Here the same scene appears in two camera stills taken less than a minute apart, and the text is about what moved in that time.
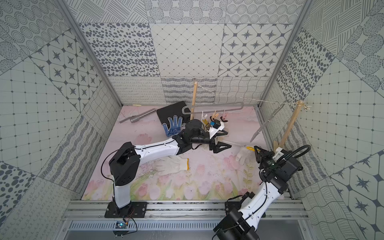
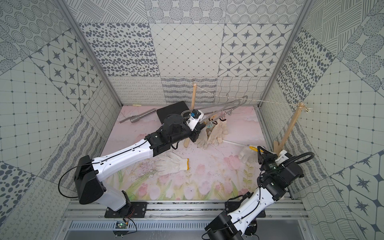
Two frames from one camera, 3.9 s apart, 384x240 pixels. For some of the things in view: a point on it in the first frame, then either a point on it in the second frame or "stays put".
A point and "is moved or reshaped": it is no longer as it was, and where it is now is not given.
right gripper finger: (258, 154) stays put
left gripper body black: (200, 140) to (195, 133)
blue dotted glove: (172, 165) stays put
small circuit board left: (121, 224) stays put
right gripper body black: (267, 162) stays put
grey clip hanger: (190, 109) is moved or reshaped
